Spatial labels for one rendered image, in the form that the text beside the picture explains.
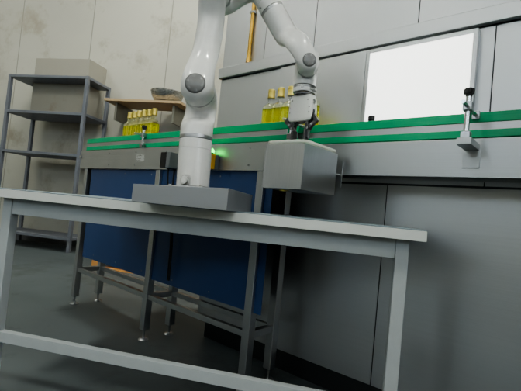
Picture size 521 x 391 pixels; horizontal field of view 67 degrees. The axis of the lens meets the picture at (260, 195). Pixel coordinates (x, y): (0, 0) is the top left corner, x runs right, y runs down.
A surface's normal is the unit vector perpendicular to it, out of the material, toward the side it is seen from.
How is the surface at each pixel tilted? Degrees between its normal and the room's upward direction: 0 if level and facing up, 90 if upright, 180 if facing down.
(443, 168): 90
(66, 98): 90
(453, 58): 90
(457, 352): 90
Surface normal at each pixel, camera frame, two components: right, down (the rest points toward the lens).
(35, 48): -0.21, -0.05
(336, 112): -0.65, -0.09
